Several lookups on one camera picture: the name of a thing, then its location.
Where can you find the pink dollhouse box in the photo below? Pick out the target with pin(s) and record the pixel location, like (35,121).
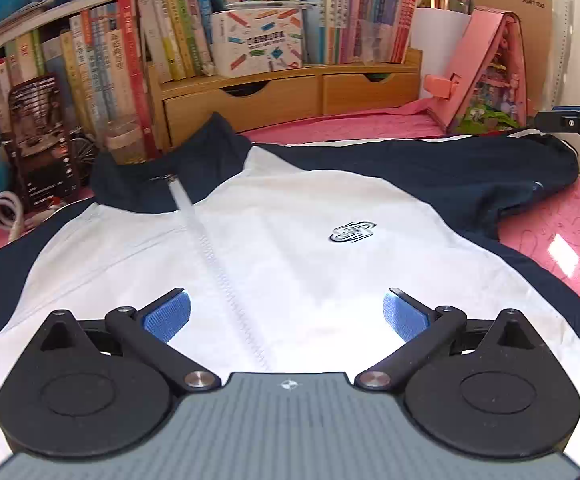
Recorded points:
(484,70)

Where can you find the white and navy jacket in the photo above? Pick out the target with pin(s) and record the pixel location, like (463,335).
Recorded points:
(295,260)

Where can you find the clear plastic jar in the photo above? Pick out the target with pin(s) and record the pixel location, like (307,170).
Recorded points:
(125,142)

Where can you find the row of small colourful books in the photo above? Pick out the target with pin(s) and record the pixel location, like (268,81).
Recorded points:
(359,10)

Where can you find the white card sheet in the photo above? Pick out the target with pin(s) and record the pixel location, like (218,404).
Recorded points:
(439,45)

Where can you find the smartphone in red case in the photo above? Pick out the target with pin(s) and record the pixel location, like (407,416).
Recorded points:
(42,150)

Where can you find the white printed cardboard box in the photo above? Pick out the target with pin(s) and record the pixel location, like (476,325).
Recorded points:
(257,40)

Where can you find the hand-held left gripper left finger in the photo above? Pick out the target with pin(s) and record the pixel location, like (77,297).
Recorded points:
(167,315)

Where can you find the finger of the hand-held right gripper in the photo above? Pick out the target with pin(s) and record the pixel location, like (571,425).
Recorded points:
(574,121)

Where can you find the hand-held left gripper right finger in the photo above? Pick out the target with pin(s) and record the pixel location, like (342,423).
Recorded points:
(404,315)

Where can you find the wooden drawer organizer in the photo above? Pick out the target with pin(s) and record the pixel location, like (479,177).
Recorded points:
(280,100)

